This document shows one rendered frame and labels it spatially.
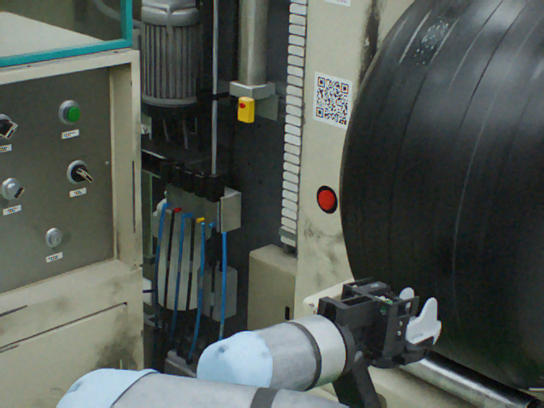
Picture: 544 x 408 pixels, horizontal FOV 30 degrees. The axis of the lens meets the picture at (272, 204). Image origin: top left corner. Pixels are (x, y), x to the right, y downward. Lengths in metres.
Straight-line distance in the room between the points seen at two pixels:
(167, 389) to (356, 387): 0.51
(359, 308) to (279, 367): 0.14
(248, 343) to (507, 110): 0.39
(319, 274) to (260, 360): 0.66
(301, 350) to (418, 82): 0.37
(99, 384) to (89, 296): 1.01
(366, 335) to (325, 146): 0.49
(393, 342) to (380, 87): 0.31
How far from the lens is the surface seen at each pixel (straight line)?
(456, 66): 1.20
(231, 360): 0.99
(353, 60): 1.50
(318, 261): 1.63
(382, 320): 1.13
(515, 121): 1.15
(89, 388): 0.67
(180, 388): 0.67
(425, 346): 1.20
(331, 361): 1.07
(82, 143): 1.64
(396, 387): 1.48
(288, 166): 1.64
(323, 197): 1.58
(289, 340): 1.03
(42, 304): 1.64
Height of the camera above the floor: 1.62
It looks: 21 degrees down
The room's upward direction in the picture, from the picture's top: 2 degrees clockwise
